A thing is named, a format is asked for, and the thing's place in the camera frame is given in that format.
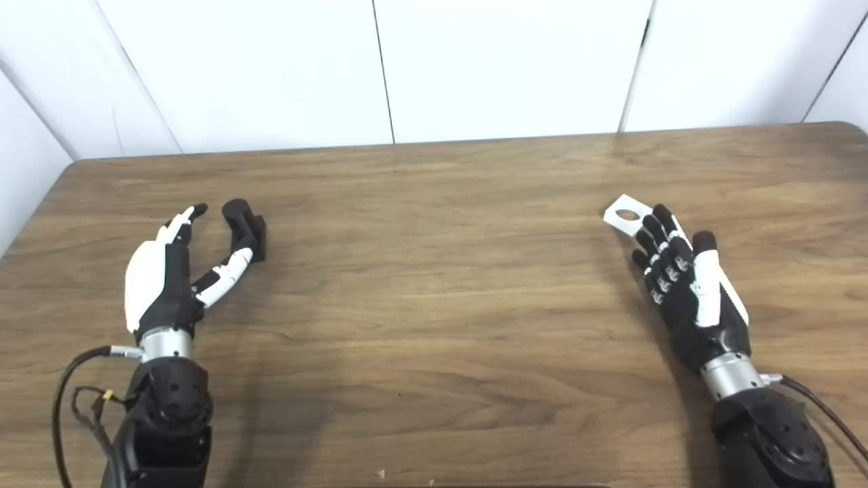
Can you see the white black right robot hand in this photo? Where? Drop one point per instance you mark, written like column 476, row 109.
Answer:
column 692, row 325

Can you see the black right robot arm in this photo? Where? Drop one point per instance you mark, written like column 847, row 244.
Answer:
column 773, row 440

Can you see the black peg block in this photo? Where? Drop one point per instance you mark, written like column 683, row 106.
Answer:
column 237, row 213

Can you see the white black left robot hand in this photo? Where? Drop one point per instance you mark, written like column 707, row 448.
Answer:
column 146, row 285

